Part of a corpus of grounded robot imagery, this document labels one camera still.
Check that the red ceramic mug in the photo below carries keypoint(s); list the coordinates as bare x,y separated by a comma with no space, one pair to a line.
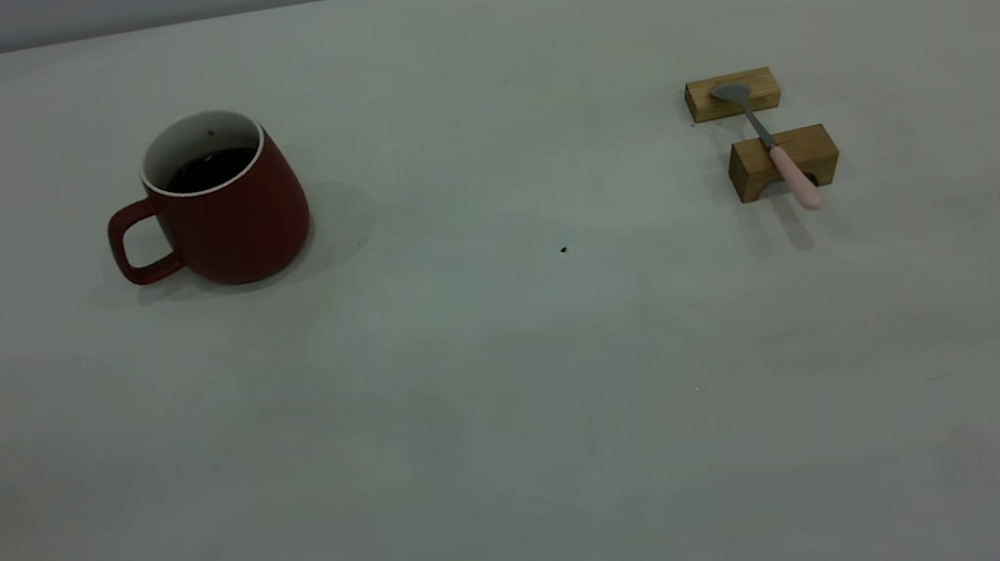
243,224

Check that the flat wooden block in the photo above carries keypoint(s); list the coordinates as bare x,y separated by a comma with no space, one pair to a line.
705,100

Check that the arched wooden block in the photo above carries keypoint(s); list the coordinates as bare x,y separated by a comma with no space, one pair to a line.
809,149

